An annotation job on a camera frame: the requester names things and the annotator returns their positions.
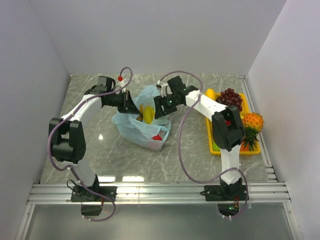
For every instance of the fake red apple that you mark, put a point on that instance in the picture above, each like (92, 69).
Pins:
(157, 138)

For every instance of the yellow plastic tray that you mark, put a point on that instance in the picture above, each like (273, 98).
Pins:
(243, 150)

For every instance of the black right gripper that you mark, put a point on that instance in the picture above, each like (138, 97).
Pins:
(159, 101)

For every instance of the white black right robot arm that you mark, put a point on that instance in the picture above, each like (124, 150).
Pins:
(227, 130)

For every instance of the fake brown longan bunch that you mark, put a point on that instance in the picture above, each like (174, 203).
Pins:
(140, 116)

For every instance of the aluminium front rail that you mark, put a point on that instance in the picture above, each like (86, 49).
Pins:
(142, 193)

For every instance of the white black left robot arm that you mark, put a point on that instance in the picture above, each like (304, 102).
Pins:
(66, 141)

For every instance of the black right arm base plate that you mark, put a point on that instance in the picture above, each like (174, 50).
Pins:
(224, 193)

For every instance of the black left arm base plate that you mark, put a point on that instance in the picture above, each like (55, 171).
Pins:
(81, 195)

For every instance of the black box under left base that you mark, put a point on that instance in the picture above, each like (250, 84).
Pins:
(89, 210)

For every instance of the fake purple grape bunch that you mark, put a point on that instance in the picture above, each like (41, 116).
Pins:
(230, 98)

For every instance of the fake orange pineapple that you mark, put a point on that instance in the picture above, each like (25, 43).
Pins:
(253, 124)

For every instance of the light blue plastic bag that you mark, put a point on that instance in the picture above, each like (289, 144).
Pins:
(141, 133)

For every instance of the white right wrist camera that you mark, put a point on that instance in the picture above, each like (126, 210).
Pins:
(163, 88)

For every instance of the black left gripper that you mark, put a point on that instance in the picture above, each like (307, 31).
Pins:
(128, 106)

